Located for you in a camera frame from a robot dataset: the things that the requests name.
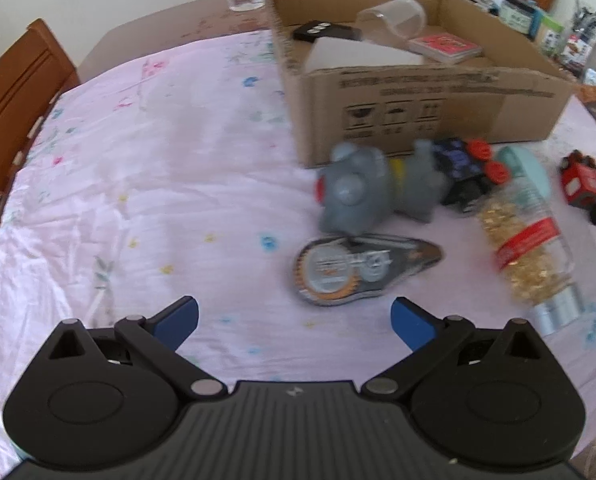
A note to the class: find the clear bottle of gold capsules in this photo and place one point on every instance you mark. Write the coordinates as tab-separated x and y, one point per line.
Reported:
528	245

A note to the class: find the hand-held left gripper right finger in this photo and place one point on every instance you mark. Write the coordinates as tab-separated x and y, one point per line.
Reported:
413	322

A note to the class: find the grey elephant toy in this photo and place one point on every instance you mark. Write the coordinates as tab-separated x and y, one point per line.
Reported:
353	190

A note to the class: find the cluster of small black clips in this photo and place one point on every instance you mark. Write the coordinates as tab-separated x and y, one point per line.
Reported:
580	35

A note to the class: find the white paper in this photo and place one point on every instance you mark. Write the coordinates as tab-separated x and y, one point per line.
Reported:
358	55

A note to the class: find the brown cardboard box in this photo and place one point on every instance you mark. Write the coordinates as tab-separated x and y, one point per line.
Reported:
478	105

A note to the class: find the clear plastic cup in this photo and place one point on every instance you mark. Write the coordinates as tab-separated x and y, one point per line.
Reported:
393	17

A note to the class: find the black correction tape dispenser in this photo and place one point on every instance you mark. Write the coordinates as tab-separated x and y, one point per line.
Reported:
348	267

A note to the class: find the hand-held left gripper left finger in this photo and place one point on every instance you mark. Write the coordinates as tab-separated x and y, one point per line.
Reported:
175	322

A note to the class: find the pink card pack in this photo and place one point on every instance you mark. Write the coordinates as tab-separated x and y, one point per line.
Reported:
443	45

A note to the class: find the black digital timer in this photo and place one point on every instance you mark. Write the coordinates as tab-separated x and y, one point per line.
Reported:
328	32

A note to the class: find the red toy truck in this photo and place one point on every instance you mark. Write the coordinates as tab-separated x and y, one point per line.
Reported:
583	182

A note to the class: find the small jar black lid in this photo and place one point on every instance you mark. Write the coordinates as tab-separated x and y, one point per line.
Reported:
518	17

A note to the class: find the pink floral tablecloth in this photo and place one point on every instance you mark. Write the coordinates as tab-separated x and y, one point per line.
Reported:
177	185

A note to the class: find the black toy car red wheels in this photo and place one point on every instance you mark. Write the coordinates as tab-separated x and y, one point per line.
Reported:
458	160

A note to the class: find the small bottle green lid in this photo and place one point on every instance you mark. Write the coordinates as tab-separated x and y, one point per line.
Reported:
552	35

